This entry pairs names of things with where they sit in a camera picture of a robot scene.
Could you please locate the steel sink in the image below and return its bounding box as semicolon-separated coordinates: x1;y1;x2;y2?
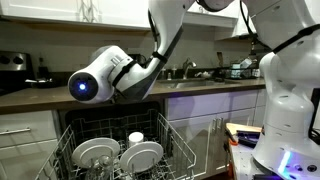
159;79;232;89

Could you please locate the silver toaster oven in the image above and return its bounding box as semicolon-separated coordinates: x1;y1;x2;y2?
0;51;35;91

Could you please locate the white plate in rack right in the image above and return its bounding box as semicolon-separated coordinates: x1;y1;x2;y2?
119;141;163;173

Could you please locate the wire dishwasher rack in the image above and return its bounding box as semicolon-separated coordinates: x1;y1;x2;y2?
35;109;196;180

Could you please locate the white upper cabinet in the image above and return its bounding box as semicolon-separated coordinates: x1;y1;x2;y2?
0;0;150;30

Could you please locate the black frying pan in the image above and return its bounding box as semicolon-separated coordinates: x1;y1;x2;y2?
25;78;60;89

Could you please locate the white plate in rack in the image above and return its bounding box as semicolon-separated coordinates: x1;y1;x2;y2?
119;141;163;173
71;137;120;168

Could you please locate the clear glass in rack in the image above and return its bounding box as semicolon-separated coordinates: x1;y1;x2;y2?
85;155;113;180

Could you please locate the orange handled tool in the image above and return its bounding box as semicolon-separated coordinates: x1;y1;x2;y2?
225;128;238;146

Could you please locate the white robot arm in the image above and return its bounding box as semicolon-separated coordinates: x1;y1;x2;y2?
68;0;320;180

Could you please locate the white plate in rack left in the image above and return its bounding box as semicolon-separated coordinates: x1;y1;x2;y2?
71;137;120;168

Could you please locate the dish drying rack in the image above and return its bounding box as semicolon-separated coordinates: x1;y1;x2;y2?
221;58;260;80

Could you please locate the white drawer front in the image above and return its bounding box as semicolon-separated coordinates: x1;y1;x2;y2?
0;111;57;147

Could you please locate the chrome faucet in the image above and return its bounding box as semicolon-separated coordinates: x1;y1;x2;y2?
183;59;197;79

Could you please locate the white mug in rack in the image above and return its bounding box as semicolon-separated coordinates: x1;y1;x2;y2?
129;132;144;147

